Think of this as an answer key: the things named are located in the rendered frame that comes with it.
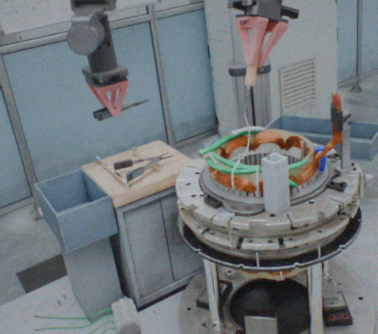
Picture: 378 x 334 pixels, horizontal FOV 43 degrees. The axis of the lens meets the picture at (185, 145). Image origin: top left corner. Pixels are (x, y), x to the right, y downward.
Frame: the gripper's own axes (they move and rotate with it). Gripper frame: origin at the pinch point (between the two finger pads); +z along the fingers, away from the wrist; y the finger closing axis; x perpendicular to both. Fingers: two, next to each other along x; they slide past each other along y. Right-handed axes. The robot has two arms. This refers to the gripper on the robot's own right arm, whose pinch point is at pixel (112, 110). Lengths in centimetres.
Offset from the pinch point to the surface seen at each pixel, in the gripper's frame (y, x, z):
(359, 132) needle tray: 22, 50, 15
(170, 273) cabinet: 12.7, 0.8, 35.2
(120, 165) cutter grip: 5.8, -2.8, 9.8
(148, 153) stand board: 0.0, 6.3, 12.3
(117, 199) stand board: 13.5, -7.4, 12.6
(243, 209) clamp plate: 38.4, 4.2, 8.3
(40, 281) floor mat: -122, -14, 119
